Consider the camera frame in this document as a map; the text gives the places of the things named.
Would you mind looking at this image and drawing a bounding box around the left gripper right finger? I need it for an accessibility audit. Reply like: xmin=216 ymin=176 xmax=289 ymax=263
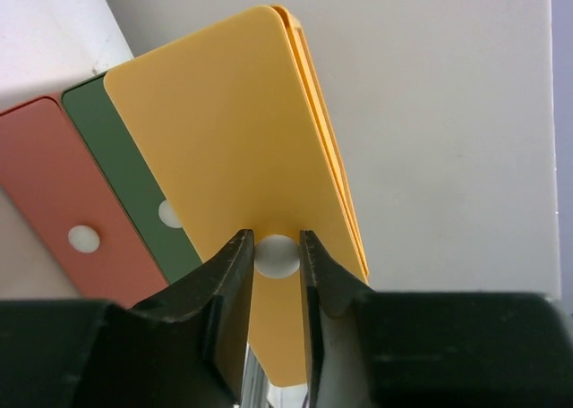
xmin=300 ymin=231 xmax=572 ymax=407

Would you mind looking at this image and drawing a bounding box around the red bottom drawer box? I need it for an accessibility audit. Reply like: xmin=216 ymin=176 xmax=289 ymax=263
xmin=1 ymin=96 xmax=167 ymax=307

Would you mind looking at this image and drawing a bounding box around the yellow top drawer box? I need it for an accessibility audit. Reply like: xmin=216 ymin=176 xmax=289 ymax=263
xmin=103 ymin=4 xmax=370 ymax=387

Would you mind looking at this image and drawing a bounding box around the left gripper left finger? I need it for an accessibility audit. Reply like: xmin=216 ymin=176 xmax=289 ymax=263
xmin=1 ymin=230 xmax=254 ymax=407

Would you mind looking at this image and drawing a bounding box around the green drawer box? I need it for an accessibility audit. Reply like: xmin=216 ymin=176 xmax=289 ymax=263
xmin=61 ymin=73 xmax=201 ymax=283

